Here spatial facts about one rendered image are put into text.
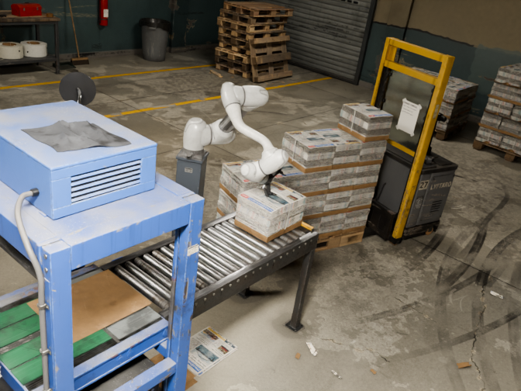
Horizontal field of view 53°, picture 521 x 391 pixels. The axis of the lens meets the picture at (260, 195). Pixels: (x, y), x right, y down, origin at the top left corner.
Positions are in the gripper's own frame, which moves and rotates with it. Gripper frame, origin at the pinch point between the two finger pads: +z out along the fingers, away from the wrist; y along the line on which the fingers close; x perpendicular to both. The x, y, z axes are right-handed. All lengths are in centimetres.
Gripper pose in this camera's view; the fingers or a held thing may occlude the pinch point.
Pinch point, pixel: (278, 184)
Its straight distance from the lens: 343.5
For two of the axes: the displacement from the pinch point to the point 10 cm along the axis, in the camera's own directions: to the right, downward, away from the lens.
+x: 7.5, 3.8, -5.4
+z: 5.1, 1.9, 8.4
